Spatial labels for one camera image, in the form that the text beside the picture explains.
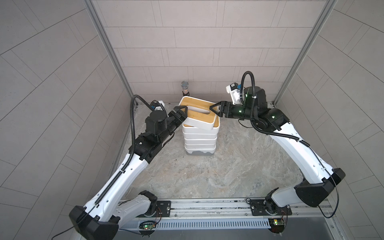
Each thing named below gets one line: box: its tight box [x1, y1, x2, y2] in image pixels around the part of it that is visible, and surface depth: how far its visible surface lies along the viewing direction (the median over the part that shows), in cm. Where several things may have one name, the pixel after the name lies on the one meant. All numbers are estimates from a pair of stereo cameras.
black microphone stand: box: [180, 80, 190, 97], surface depth 91 cm
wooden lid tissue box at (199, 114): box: [179, 95, 217, 131], surface depth 65 cm
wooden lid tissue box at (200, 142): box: [184, 138, 218, 146], surface depth 80 cm
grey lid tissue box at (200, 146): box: [184, 142, 217, 151], surface depth 84 cm
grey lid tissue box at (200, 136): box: [183, 132, 219, 140], surface depth 75 cm
